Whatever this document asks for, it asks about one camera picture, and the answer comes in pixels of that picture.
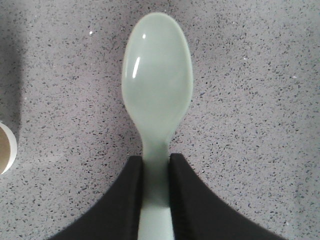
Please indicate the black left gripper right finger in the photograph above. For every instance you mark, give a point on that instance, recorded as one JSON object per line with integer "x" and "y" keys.
{"x": 199, "y": 214}

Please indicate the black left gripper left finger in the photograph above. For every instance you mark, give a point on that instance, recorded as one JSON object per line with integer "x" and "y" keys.
{"x": 116, "y": 215}

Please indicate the white cup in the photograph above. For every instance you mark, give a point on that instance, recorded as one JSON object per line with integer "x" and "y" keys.
{"x": 8, "y": 148}

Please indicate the pale green plastic spoon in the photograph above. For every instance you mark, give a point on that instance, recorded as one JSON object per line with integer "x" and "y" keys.
{"x": 157, "y": 86}

